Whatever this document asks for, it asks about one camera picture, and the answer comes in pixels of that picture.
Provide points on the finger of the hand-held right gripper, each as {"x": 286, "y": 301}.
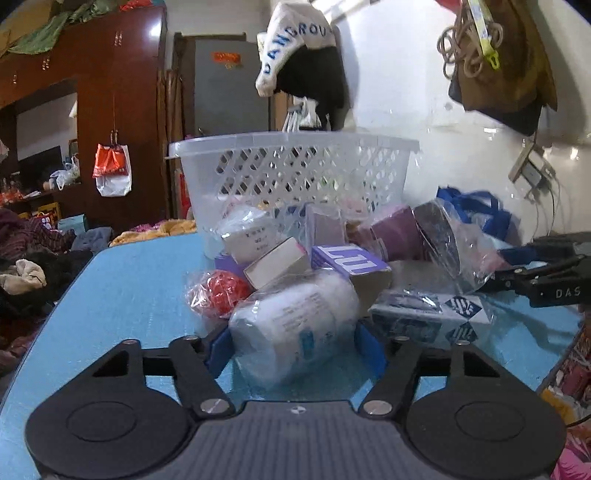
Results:
{"x": 556, "y": 244}
{"x": 508, "y": 279}

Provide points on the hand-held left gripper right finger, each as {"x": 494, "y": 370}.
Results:
{"x": 369, "y": 351}

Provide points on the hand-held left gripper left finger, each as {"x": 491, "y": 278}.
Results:
{"x": 220, "y": 353}

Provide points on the white cotton roll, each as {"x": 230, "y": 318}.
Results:
{"x": 295, "y": 323}

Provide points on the white plastic basket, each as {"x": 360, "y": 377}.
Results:
{"x": 286, "y": 170}

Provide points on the red item in clear bag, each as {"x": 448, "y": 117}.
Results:
{"x": 221, "y": 290}

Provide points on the clear crinkled plastic bag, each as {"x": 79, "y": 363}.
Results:
{"x": 455, "y": 244}

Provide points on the blue tote bag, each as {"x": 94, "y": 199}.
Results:
{"x": 489, "y": 214}

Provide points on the blue white patterned box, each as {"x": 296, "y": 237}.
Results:
{"x": 429, "y": 316}

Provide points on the purple box with white print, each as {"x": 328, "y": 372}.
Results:
{"x": 351, "y": 261}

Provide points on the white box with pink edge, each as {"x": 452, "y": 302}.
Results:
{"x": 277, "y": 261}

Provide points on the maroon pink package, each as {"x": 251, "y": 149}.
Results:
{"x": 397, "y": 233}

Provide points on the white jar in plastic bag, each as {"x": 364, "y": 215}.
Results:
{"x": 249, "y": 230}

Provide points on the small grey box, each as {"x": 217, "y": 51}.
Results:
{"x": 325, "y": 226}

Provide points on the yellow patterned blanket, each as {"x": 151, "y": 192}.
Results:
{"x": 157, "y": 228}

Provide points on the red poster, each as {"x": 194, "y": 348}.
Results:
{"x": 184, "y": 194}

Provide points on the brown hanging bag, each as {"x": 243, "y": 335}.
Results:
{"x": 508, "y": 87}

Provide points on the grey cloth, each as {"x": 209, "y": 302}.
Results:
{"x": 94, "y": 240}

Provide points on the teal box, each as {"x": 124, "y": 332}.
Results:
{"x": 73, "y": 225}

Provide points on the pile of dark clothes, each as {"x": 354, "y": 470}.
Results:
{"x": 27, "y": 272}

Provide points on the red and white plastic bag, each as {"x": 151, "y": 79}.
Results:
{"x": 111, "y": 168}

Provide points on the white hanging plastic bag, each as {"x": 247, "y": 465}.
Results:
{"x": 300, "y": 117}

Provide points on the grey door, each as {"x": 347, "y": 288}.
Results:
{"x": 217, "y": 92}

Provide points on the dark wooden wardrobe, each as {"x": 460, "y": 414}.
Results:
{"x": 120, "y": 101}

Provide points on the white and black hanging garment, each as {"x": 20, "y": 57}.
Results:
{"x": 300, "y": 60}

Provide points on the green cloth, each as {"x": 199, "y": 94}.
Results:
{"x": 51, "y": 27}

